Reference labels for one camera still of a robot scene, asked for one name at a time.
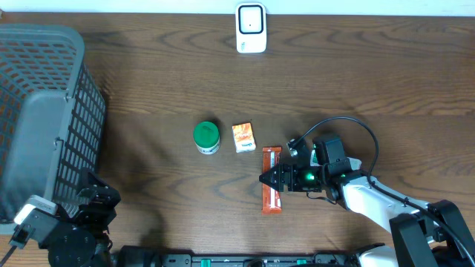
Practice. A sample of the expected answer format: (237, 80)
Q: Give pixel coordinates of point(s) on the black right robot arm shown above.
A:
(423, 233)

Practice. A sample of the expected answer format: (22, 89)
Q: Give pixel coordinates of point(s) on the red Top chocolate bar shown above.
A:
(271, 200)

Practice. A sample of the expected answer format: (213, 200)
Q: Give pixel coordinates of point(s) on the white barcode scanner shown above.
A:
(251, 30)

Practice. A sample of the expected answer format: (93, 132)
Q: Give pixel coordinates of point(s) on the green lid white jar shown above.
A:
(207, 137)

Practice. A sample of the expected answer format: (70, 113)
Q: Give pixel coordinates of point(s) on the grey plastic shopping basket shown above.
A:
(52, 117)

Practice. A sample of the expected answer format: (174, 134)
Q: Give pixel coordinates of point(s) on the white green carton box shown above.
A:
(349, 162)

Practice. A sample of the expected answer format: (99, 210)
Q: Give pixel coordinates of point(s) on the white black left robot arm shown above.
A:
(81, 239)

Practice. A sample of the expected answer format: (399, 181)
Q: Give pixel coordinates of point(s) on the orange white snack packet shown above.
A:
(243, 137)

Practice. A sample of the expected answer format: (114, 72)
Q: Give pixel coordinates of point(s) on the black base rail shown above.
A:
(319, 259)

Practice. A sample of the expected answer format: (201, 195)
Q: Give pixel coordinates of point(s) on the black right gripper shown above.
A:
(292, 170)

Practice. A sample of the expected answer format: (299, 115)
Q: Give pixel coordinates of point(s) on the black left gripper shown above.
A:
(107, 198)

